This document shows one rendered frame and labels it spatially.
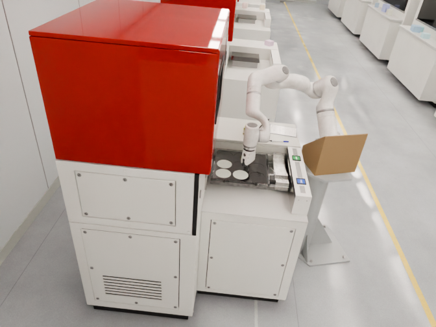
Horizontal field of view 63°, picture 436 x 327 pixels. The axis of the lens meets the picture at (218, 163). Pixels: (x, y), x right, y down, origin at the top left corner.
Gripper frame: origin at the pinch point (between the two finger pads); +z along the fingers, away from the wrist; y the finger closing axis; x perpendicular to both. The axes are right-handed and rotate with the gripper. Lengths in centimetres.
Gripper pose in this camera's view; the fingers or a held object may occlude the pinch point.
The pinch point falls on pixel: (246, 168)
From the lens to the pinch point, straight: 229.5
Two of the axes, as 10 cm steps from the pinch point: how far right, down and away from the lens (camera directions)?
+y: 6.1, -4.1, 6.7
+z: -0.7, 8.2, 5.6
